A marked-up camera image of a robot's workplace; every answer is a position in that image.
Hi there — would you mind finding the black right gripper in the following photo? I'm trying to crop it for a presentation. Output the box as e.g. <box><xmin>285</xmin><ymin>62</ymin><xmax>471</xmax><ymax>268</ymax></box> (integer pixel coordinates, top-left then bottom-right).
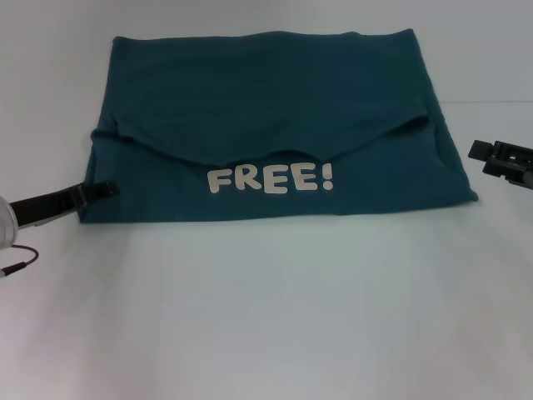
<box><xmin>467</xmin><ymin>139</ymin><xmax>533</xmax><ymax>189</ymax></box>

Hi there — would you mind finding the teal blue t-shirt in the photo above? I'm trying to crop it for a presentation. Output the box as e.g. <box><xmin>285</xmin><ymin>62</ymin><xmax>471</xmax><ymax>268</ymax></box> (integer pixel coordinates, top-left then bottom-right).
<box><xmin>77</xmin><ymin>27</ymin><xmax>480</xmax><ymax>226</ymax></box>

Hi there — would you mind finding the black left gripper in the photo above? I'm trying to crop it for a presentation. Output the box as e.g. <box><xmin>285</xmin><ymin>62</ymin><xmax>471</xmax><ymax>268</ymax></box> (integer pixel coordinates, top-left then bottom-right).
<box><xmin>8</xmin><ymin>180</ymin><xmax>122</xmax><ymax>228</ymax></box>

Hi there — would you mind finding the dark cable with connector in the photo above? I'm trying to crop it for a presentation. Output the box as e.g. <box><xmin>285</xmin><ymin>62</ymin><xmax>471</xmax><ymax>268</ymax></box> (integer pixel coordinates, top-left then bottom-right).
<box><xmin>0</xmin><ymin>244</ymin><xmax>40</xmax><ymax>279</ymax></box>

